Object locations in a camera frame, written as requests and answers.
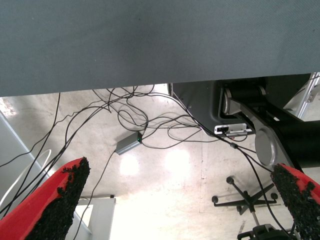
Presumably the dark grey table cloth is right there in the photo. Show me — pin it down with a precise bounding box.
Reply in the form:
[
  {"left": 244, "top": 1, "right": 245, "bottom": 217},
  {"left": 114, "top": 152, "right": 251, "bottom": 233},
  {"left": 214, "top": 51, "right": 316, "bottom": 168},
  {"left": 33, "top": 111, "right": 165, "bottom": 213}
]
[{"left": 0, "top": 0, "right": 320, "bottom": 97}]

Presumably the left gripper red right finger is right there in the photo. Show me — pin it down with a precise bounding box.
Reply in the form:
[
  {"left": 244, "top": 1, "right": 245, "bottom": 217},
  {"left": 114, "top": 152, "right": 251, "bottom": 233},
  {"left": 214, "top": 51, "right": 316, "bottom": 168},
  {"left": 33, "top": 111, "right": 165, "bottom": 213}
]
[{"left": 270, "top": 163, "right": 320, "bottom": 240}]

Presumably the black star-shaped frame base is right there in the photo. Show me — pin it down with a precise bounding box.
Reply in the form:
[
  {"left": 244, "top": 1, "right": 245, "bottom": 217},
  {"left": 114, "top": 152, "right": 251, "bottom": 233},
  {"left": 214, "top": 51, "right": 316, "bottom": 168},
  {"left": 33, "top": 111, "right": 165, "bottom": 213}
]
[{"left": 211, "top": 175, "right": 280, "bottom": 227}]

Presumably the black cable with ferrite bead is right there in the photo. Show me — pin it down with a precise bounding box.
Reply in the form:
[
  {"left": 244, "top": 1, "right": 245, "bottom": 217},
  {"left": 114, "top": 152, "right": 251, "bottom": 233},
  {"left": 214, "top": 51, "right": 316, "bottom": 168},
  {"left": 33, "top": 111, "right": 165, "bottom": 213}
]
[{"left": 171, "top": 91, "right": 297, "bottom": 240}]

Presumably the light grey cabinet panel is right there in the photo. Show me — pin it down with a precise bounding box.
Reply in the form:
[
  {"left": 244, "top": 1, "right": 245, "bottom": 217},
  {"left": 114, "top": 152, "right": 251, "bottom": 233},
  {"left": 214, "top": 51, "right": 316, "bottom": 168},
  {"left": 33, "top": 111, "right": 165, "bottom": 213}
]
[{"left": 0, "top": 109, "right": 93, "bottom": 240}]

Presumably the black silver robot chassis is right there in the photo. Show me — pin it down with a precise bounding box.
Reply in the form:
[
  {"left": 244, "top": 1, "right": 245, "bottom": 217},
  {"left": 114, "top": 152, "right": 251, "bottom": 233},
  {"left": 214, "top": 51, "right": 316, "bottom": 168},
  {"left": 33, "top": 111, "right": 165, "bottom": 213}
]
[{"left": 167, "top": 72, "right": 320, "bottom": 173}]

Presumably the white metal stand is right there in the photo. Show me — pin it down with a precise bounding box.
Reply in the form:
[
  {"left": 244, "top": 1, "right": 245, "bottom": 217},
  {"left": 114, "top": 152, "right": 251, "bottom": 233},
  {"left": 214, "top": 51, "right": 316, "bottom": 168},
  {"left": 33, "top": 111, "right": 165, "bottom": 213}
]
[{"left": 74, "top": 194, "right": 117, "bottom": 240}]

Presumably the aluminium frame profile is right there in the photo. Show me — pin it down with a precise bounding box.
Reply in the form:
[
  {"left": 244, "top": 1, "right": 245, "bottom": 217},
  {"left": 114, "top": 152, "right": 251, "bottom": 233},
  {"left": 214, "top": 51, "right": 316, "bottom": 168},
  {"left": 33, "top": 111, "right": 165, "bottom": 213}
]
[{"left": 283, "top": 71, "right": 320, "bottom": 121}]

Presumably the thin black floor cable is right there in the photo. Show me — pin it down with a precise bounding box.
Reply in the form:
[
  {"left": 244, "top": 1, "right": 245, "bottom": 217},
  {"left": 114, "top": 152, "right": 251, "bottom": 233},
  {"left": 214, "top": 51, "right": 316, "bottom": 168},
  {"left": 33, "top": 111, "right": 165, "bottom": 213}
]
[
  {"left": 73, "top": 151, "right": 117, "bottom": 240},
  {"left": 64, "top": 84, "right": 221, "bottom": 151},
  {"left": 0, "top": 92, "right": 62, "bottom": 168}
]

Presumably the grey power adapter box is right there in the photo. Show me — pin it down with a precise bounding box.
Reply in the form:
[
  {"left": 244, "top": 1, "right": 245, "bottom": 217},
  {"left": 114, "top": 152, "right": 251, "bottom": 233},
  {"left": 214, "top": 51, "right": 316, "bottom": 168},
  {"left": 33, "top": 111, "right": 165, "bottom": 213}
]
[{"left": 114, "top": 131, "right": 144, "bottom": 156}]

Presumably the white floor cable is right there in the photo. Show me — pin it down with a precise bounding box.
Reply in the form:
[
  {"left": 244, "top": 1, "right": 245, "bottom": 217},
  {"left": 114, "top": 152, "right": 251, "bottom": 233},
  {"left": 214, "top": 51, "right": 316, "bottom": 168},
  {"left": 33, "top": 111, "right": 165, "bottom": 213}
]
[{"left": 0, "top": 149, "right": 53, "bottom": 208}]

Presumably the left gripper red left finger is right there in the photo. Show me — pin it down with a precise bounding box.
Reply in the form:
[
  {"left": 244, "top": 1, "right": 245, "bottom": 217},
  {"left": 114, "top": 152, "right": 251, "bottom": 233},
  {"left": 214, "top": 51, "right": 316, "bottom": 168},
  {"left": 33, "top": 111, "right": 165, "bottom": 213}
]
[{"left": 0, "top": 156, "right": 91, "bottom": 240}]

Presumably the black plastic equipment housing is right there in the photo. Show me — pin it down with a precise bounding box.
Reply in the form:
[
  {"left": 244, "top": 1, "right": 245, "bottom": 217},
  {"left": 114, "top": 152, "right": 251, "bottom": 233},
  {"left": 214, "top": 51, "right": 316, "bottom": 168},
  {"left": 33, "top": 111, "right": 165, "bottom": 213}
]
[{"left": 236, "top": 223, "right": 300, "bottom": 240}]

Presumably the small white port module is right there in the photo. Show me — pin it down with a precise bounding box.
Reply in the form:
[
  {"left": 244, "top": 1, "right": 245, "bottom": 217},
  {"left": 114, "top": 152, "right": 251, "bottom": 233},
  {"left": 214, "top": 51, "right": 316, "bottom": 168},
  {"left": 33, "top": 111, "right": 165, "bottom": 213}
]
[{"left": 214, "top": 123, "right": 254, "bottom": 138}]

